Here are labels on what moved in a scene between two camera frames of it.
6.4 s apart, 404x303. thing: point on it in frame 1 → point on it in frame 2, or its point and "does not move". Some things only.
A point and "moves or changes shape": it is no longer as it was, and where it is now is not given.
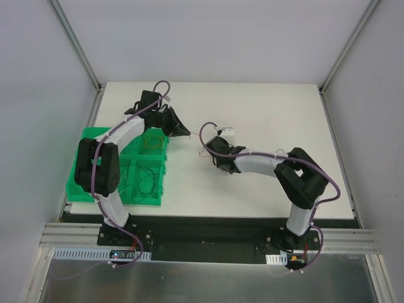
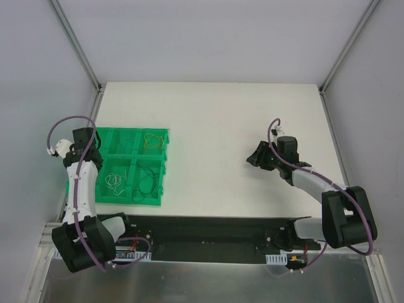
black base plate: x=209 y=238 does not move
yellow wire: x=158 y=143 moves or changes shape
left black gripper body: x=172 y=123 → x=95 y=151
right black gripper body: x=216 y=151 → x=263 y=156
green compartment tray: x=142 y=168 does not move
